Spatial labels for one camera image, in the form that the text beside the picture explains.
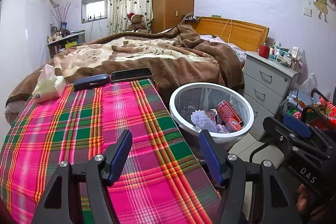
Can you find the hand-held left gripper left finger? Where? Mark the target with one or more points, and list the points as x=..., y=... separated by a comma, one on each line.
x=120, y=153

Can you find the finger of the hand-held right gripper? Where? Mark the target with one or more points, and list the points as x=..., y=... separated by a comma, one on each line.
x=298, y=125
x=275, y=132

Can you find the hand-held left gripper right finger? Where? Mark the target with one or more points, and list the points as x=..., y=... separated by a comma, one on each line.
x=210, y=158

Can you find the purple milk carton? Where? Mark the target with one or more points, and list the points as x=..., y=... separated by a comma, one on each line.
x=222, y=128

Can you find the lilac foam net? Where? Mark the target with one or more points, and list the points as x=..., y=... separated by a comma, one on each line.
x=203, y=121

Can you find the red drink can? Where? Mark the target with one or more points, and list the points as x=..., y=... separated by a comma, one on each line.
x=229, y=115

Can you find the white trash bin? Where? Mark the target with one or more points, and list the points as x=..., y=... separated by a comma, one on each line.
x=181, y=98

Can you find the person's right hand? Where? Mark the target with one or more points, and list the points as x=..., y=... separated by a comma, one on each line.
x=304, y=197

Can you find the grey drawer cabinet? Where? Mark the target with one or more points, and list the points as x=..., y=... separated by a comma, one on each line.
x=265, y=90

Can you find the white plastic bag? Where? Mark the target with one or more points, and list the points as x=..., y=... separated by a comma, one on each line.
x=309, y=83

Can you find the pink plaid cloth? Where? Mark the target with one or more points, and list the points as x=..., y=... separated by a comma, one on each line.
x=78, y=129

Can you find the row of small boxes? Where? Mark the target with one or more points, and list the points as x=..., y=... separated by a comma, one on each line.
x=284, y=56

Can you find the dark blue glasses case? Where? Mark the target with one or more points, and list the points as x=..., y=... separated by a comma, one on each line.
x=90, y=82

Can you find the black smartphone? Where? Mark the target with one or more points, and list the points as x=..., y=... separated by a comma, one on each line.
x=131, y=75

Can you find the red jar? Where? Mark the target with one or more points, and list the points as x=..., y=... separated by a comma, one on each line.
x=263, y=51

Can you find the tissue pack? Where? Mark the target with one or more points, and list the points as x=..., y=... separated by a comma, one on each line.
x=47, y=87

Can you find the wooden bed headboard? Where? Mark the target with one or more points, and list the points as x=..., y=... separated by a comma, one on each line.
x=244, y=35

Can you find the brown patterned blanket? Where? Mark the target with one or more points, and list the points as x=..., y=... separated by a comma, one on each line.
x=170, y=61

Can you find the cluttered shelf unit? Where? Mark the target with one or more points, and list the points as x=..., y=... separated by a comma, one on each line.
x=64, y=43

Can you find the brown teddy bear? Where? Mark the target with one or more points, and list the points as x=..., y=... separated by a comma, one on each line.
x=136, y=23

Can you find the white power strip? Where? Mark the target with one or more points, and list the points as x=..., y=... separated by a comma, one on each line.
x=193, y=18

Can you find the small window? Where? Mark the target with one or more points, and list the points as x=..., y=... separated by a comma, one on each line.
x=94, y=10

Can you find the vase with dry branches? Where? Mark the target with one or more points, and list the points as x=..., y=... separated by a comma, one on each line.
x=61, y=16

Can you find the white wall switch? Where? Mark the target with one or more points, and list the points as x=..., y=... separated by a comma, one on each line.
x=307, y=12

